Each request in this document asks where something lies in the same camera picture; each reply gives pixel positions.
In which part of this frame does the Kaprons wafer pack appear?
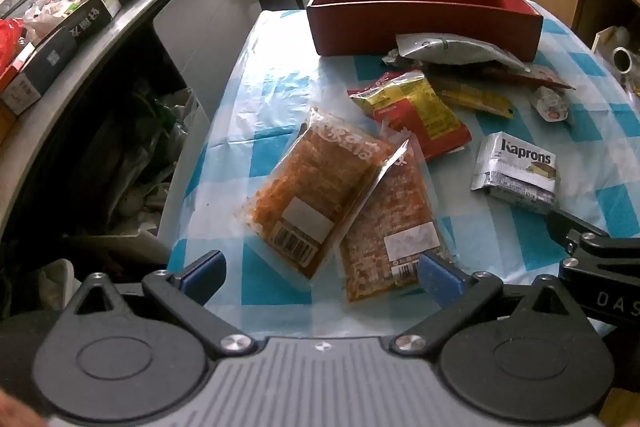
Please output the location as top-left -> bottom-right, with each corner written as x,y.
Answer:
471,132 -> 560,213

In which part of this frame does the orange spicy snack pack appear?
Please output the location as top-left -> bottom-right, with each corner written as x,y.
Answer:
340,145 -> 452,303
239,107 -> 410,281

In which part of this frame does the thin yellow snack stick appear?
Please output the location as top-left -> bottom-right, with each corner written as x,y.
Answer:
430,77 -> 514,119

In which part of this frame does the brown snack packet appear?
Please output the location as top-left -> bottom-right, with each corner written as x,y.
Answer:
424,63 -> 574,90

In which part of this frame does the yellow red snack bag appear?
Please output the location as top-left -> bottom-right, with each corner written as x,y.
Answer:
347,69 -> 472,161

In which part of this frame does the silver foil snack bag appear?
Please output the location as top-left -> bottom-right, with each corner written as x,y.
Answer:
382,32 -> 530,72

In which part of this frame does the grey curved side table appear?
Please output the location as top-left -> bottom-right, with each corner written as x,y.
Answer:
1,0 -> 260,259

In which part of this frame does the blue checkered tablecloth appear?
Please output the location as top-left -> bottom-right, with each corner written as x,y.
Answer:
168,11 -> 639,338

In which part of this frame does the metal kettle in bag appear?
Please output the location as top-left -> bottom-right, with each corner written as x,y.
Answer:
591,26 -> 639,95

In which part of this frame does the long black gift box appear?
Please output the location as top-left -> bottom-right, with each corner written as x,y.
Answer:
1,0 -> 122,116

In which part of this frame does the red cardboard box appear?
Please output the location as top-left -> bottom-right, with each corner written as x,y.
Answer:
307,0 -> 544,62

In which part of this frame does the red plastic bag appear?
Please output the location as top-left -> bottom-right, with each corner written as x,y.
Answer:
0,18 -> 24,74

